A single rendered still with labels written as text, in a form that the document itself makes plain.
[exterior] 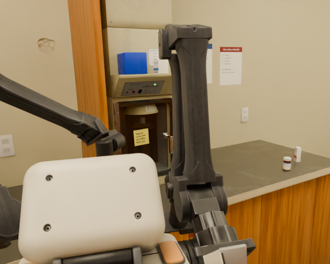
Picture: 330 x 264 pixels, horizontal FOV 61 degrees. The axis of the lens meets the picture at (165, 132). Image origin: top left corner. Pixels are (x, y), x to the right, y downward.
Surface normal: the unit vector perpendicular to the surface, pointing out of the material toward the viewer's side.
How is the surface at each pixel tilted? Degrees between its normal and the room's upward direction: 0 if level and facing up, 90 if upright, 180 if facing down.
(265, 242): 90
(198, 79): 81
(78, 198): 48
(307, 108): 90
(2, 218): 55
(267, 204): 90
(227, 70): 90
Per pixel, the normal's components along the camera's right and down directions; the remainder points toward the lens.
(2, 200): 0.76, -0.52
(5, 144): 0.47, 0.18
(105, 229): 0.16, -0.39
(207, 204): 0.11, -0.65
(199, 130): 0.21, 0.04
